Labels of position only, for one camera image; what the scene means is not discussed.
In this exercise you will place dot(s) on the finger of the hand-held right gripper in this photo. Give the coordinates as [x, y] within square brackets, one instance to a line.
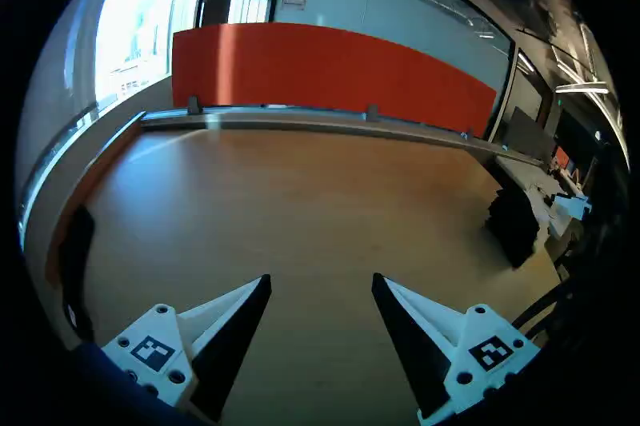
[572, 206]

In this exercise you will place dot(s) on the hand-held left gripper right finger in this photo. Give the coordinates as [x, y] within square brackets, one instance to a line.
[477, 336]

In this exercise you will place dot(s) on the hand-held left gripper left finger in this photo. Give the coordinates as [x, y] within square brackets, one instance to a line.
[165, 331]

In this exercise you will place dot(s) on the stack of black towels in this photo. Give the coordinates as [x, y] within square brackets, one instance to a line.
[512, 226]

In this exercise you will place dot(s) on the black monitor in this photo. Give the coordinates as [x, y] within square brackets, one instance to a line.
[527, 134]

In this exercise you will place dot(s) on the red desk screen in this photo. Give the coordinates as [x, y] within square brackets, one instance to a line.
[330, 71]

